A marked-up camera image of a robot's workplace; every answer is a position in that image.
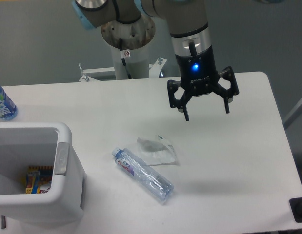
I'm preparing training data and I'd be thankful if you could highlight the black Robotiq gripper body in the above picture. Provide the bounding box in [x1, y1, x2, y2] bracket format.
[176, 46, 220, 97]

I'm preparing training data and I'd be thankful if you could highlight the clear plastic water bottle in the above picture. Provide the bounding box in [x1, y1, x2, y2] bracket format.
[112, 147, 174, 202]

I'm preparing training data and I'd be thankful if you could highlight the colourful snack package in bin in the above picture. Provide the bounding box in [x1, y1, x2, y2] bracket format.
[24, 165, 53, 195]

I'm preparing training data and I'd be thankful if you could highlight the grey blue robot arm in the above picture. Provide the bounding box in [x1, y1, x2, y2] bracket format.
[72, 0, 239, 113]

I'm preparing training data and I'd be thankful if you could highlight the black clamp at table edge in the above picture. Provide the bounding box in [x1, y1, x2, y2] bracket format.
[289, 197, 302, 223]

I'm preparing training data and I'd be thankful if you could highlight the white metal frame right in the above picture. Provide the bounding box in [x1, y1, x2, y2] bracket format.
[283, 97, 302, 129]

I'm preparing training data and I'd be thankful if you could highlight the white metal base bracket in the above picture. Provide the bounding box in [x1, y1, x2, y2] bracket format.
[79, 57, 167, 82]

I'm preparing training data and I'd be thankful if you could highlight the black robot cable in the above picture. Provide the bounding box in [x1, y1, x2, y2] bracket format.
[118, 38, 132, 79]

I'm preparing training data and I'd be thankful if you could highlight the clear plastic wrapper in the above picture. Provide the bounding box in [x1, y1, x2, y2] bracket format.
[128, 135, 178, 166]

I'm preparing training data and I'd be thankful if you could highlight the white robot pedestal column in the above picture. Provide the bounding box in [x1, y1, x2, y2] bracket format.
[101, 15, 156, 80]

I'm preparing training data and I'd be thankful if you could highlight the white plastic trash can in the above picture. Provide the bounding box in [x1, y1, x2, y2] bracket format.
[0, 122, 86, 223]

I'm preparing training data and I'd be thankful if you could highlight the blue labelled water bottle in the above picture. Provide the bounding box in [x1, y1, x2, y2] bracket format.
[0, 86, 18, 121]

